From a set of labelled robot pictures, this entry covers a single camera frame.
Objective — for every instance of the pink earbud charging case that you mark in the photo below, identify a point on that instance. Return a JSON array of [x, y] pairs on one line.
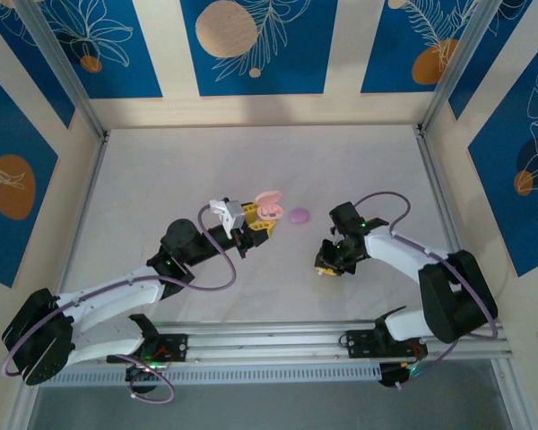
[[269, 199]]

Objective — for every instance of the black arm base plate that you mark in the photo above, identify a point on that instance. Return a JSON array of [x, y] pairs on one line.
[[175, 349], [361, 345]]

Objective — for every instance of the black under-rail bracket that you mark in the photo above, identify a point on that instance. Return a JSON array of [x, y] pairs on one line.
[[141, 378], [392, 374]]

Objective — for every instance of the aluminium frame side rail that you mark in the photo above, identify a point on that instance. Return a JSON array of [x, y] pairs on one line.
[[82, 219], [435, 179]]

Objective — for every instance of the aluminium frame post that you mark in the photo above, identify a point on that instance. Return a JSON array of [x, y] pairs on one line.
[[64, 67], [471, 67]]

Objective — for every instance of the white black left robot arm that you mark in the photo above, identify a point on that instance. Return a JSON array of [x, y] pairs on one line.
[[116, 291]]

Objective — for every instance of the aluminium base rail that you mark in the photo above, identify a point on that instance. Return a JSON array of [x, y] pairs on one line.
[[269, 340]]

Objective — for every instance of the purple earbud charging case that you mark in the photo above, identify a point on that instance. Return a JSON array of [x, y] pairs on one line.
[[300, 216]]

